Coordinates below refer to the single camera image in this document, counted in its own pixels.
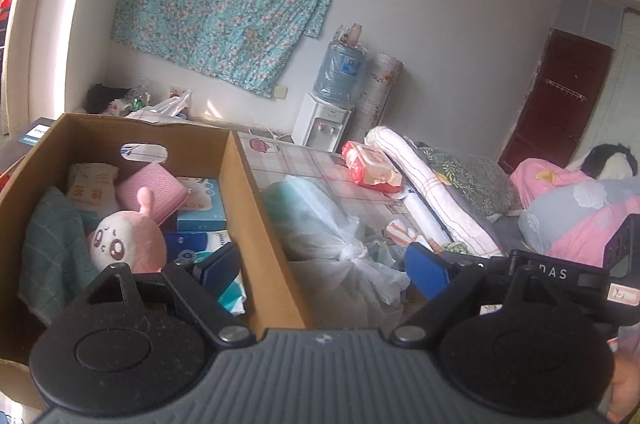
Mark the blue wet wipes pack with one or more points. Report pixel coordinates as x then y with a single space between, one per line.
200 253

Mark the black bag on floor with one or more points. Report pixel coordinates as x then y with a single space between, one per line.
99 97

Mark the brown cardboard box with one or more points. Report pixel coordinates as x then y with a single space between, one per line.
193 151

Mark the light blue bandage box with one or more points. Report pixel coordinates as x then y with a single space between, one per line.
203 209

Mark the white water dispenser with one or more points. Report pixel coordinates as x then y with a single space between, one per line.
319 125

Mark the blue water jug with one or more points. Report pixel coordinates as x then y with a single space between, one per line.
338 79

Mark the teal checked towel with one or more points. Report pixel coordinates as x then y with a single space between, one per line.
56 264

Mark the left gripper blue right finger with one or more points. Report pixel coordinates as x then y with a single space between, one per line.
430 273

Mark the green floral scrunchie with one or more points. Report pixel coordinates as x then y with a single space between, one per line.
457 247

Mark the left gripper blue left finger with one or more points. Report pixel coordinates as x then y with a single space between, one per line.
197 287

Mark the white cotton swab bag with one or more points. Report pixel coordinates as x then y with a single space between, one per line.
91 188

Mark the grey white quilt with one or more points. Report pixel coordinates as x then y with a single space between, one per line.
460 222

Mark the pink grey cartoon blanket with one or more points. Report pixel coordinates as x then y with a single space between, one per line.
569 215

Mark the red white wipes pack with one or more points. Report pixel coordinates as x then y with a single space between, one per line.
370 168

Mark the white plastic shopping bag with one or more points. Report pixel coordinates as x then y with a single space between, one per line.
350 275

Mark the dark red wooden door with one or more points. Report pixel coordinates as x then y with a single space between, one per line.
558 108

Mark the wall power socket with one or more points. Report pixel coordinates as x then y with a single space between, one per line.
280 92

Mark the pink bottle on jug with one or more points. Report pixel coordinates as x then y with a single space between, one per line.
353 36

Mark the rolled floral mat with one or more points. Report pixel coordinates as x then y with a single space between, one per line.
383 73

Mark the pink woven pouch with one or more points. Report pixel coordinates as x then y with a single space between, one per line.
165 191

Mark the white plastic bag on floor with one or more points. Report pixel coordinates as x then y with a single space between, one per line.
171 110

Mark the black white plush toy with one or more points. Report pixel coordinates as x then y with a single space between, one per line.
607 161

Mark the person right hand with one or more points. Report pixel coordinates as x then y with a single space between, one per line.
625 389

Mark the pink round plush toy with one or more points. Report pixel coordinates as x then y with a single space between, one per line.
130 237

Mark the green leaf pattern pillow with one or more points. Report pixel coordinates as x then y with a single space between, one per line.
482 182

